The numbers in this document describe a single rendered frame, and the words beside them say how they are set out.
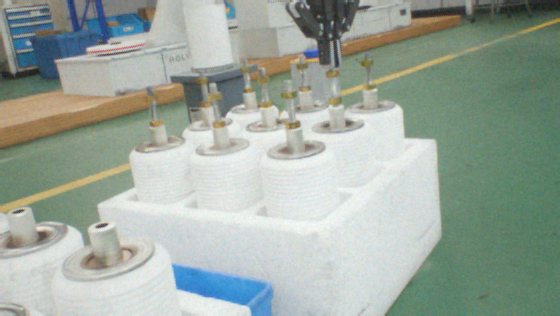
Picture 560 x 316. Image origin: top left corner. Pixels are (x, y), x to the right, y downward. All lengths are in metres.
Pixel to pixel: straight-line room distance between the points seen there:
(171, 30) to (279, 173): 2.57
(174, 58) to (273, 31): 0.77
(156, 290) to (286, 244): 0.24
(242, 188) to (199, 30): 0.57
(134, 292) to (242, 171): 0.33
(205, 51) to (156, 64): 1.70
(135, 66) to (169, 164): 2.08
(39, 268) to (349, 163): 0.42
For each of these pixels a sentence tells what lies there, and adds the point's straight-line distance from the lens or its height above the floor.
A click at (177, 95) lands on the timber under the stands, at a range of 2.93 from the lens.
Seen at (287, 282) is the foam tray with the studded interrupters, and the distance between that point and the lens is 0.70.
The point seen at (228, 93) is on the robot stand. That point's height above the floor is 0.25.
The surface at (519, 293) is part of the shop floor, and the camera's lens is 0.88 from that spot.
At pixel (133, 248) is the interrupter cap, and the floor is 0.25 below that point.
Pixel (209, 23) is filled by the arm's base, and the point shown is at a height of 0.40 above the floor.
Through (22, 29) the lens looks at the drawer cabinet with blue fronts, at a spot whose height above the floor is 0.45.
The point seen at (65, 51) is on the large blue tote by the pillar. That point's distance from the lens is 5.27.
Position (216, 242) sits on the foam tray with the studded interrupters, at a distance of 0.74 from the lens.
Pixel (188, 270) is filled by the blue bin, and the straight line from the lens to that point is 0.76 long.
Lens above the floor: 0.44
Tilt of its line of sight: 16 degrees down
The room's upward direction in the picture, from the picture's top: 8 degrees counter-clockwise
